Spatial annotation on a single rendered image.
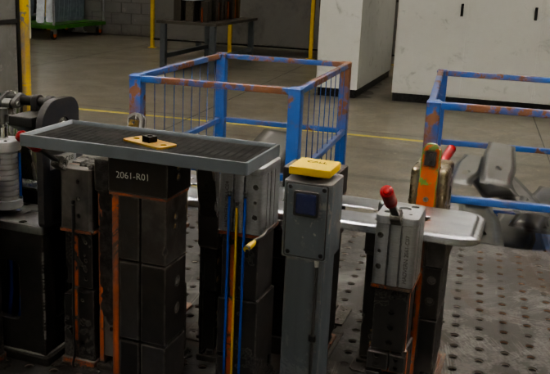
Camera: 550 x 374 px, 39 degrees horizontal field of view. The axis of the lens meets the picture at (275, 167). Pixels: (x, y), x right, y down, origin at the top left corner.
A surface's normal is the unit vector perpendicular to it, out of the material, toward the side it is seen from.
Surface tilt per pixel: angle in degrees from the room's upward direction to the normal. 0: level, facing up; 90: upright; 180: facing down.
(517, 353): 0
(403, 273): 90
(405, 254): 90
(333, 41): 90
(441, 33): 90
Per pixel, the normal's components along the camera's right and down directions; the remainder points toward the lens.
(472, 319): 0.04, -0.97
